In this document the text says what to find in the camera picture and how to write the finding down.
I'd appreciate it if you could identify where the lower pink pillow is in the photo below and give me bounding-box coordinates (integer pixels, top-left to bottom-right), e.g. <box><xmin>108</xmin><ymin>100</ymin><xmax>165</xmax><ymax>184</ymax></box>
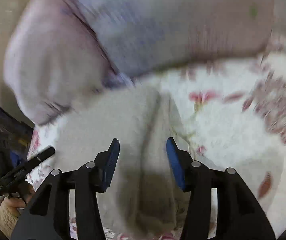
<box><xmin>4</xmin><ymin>0</ymin><xmax>112</xmax><ymax>126</ymax></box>

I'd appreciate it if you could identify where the floral quilted bedspread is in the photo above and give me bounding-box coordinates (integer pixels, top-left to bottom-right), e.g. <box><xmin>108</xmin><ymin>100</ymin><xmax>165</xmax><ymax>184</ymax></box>
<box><xmin>26</xmin><ymin>33</ymin><xmax>286</xmax><ymax>240</ymax></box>

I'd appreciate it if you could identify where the hand in knit sleeve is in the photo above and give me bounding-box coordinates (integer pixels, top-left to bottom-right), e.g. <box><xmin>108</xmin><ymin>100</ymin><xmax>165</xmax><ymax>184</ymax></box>
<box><xmin>0</xmin><ymin>183</ymin><xmax>35</xmax><ymax>239</ymax></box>

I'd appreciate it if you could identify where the blue striped storage box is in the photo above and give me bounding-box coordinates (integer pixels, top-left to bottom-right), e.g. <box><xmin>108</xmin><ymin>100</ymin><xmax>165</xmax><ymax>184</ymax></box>
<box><xmin>0</xmin><ymin>107</ymin><xmax>33</xmax><ymax>179</ymax></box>

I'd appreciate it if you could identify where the large pink-blue pillow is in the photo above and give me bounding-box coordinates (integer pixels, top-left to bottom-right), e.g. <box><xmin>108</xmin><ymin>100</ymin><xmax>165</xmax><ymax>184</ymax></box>
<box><xmin>65</xmin><ymin>0</ymin><xmax>286</xmax><ymax>77</ymax></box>

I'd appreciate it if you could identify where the grey knit garment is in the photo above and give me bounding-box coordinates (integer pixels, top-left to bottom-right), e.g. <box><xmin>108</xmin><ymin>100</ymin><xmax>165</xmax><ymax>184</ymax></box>
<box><xmin>27</xmin><ymin>87</ymin><xmax>189</xmax><ymax>239</ymax></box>

